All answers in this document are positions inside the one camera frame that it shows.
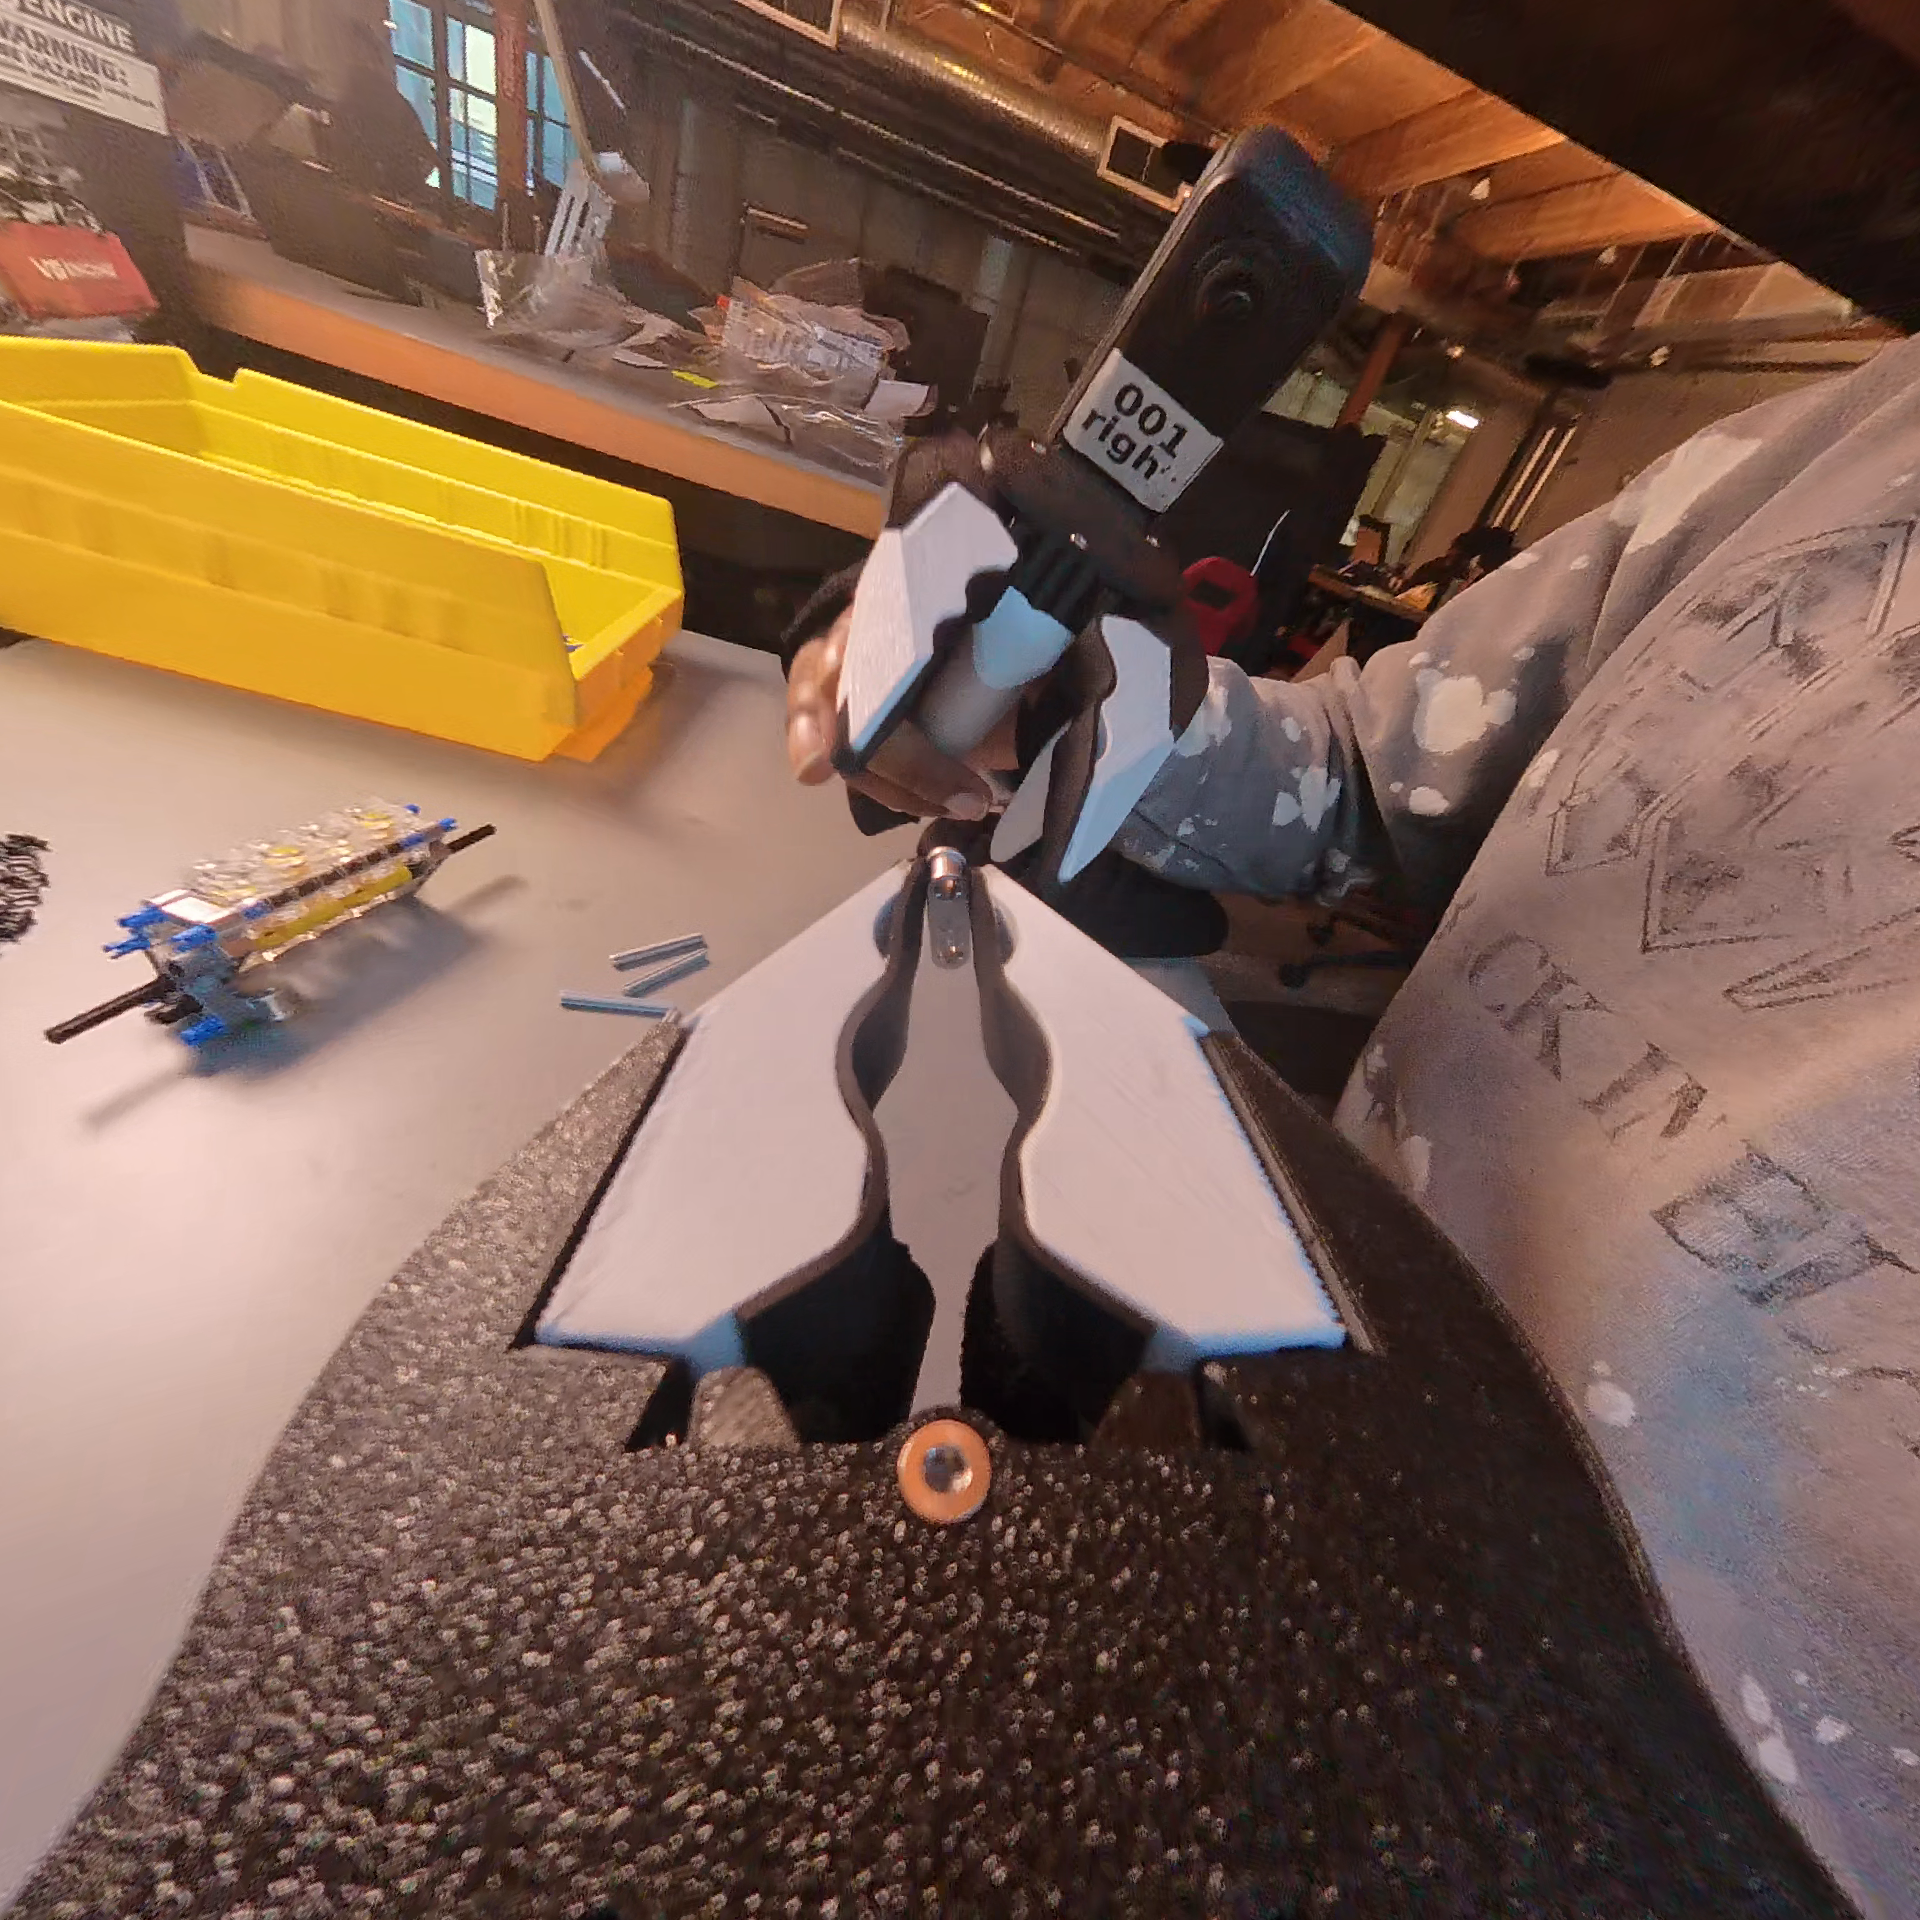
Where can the metal air vent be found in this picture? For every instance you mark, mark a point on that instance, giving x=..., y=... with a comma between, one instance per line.
x=791, y=19
x=1158, y=159

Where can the pile of small black pins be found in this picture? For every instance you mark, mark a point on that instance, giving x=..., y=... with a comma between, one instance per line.
x=19, y=886

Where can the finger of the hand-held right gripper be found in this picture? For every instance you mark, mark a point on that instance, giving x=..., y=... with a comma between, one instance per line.
x=914, y=616
x=1131, y=704

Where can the long wooden table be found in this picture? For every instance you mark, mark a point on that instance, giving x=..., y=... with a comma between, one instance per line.
x=523, y=389

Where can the clear plastic bags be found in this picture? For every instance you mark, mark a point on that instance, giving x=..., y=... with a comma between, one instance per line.
x=779, y=345

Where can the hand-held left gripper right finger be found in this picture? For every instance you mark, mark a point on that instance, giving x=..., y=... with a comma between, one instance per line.
x=1184, y=1184

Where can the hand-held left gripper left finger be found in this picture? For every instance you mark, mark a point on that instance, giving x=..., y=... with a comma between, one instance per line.
x=705, y=1184

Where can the metal air duct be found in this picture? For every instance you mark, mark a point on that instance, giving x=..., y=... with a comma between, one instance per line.
x=974, y=75

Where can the yellow bin with blue pins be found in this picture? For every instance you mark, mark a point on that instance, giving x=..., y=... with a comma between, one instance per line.
x=299, y=569

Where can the transparent engine block assembly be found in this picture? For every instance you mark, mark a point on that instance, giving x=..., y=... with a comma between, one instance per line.
x=284, y=902

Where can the paned window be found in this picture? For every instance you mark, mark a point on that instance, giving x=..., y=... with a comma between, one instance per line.
x=480, y=106

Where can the grey desk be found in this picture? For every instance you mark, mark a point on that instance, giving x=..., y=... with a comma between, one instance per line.
x=299, y=1201

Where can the black toy engine box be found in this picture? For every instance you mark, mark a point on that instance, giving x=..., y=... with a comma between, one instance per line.
x=76, y=182

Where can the dark grey connector piece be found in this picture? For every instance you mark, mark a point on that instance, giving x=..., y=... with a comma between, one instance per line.
x=950, y=931

